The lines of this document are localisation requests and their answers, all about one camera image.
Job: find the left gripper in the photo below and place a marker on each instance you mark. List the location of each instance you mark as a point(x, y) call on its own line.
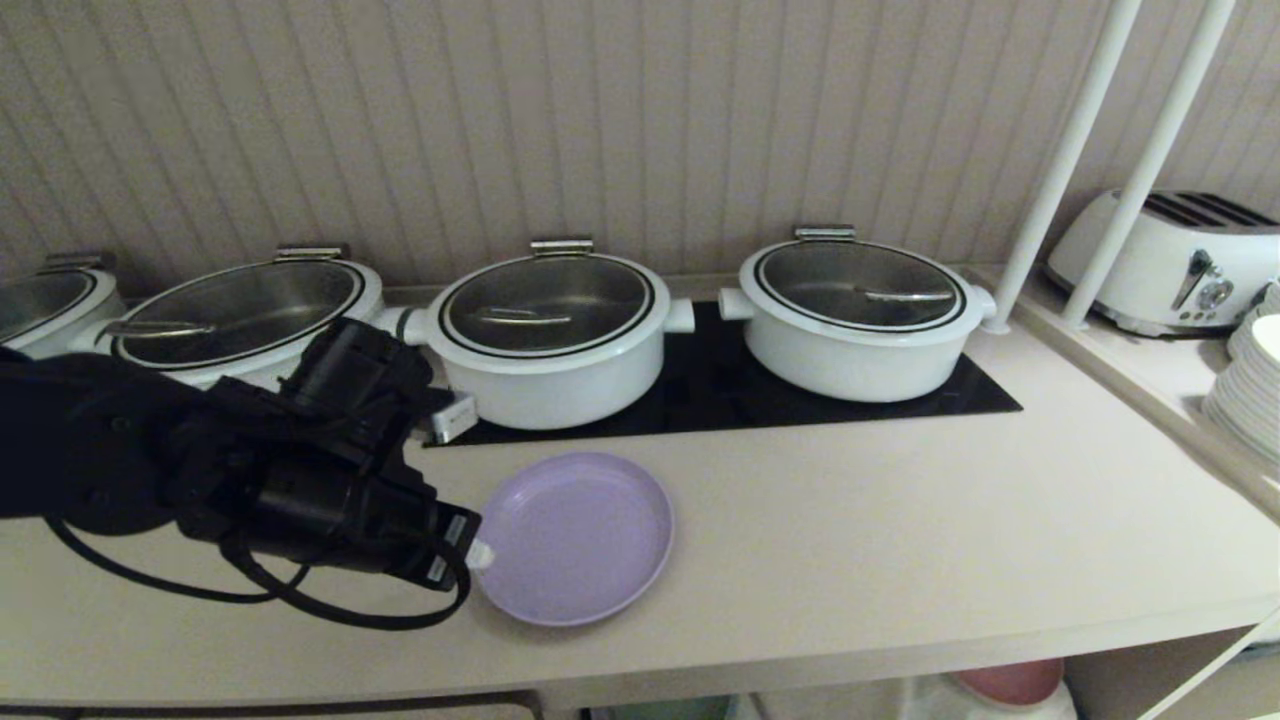
point(340, 515)

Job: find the white cooking pot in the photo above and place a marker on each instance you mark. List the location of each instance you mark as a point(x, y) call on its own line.
point(365, 295)
point(60, 335)
point(850, 360)
point(560, 385)

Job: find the black induction cooktop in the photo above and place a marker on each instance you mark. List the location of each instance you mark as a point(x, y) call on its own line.
point(715, 395)

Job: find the white container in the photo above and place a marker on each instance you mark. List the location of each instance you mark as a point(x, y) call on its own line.
point(930, 705)

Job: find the white shelf rail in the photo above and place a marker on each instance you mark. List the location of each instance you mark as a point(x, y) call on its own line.
point(1215, 665)

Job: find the glass pot lid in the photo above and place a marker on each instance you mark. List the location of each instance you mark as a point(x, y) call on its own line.
point(40, 298)
point(235, 310)
point(548, 300)
point(858, 282)

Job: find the white toaster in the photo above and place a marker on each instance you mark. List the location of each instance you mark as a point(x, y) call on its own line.
point(1140, 265)

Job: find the purple plate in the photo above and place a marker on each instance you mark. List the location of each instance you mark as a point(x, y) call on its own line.
point(580, 540)

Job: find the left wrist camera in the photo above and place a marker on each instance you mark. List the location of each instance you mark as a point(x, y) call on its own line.
point(360, 375)

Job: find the white plate stack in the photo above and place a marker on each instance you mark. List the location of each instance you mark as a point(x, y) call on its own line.
point(1250, 400)

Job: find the white shelf pole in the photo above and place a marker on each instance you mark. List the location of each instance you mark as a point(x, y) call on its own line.
point(1150, 160)
point(1065, 160)

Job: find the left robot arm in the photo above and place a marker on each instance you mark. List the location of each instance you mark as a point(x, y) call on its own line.
point(80, 440)

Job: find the raised shelf board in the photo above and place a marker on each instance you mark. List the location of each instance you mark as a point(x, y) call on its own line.
point(1130, 370)

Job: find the pink bowl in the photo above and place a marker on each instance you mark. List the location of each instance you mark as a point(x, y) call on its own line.
point(1010, 680)

